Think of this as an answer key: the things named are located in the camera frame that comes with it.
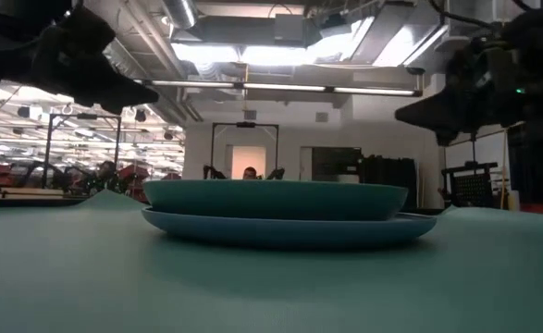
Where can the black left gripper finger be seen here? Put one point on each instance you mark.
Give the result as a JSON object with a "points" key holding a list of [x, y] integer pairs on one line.
{"points": [[127, 92], [104, 107]]}

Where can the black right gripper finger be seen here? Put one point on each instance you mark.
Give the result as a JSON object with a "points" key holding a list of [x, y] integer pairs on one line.
{"points": [[437, 113], [447, 138]]}

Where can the teal plastic plate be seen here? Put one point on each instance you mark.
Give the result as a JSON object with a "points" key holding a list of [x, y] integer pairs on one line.
{"points": [[275, 199]]}

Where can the background black robot arm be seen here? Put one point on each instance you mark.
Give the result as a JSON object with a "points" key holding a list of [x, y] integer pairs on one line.
{"points": [[276, 173], [213, 173]]}

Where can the person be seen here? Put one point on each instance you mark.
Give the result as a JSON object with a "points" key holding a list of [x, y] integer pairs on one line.
{"points": [[250, 173], [107, 168]]}

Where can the red machine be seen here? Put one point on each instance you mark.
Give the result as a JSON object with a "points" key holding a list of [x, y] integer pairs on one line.
{"points": [[132, 173]]}

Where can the black cabinet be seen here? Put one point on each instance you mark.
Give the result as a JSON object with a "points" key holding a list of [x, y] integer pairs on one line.
{"points": [[391, 185]]}

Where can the white canister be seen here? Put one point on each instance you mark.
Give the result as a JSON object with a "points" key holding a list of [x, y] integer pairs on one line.
{"points": [[514, 200]]}

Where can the wooden bench top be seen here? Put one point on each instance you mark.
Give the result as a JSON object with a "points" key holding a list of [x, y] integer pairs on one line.
{"points": [[30, 192]]}

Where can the long ceiling light strip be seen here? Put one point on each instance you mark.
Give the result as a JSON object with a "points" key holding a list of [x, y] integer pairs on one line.
{"points": [[275, 86]]}

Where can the grey ceiling box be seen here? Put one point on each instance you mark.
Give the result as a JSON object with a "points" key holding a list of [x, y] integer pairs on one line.
{"points": [[289, 28]]}

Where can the large periwinkle blue plastic plate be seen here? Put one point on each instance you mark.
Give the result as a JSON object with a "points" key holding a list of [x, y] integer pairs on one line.
{"points": [[289, 231]]}

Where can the black workstation frame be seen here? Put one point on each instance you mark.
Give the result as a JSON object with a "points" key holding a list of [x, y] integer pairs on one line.
{"points": [[83, 115]]}

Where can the silver ventilation duct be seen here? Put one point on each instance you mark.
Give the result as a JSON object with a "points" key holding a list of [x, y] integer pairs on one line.
{"points": [[181, 11]]}

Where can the black gantry frame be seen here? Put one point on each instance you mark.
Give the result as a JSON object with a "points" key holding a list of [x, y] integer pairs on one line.
{"points": [[244, 125]]}

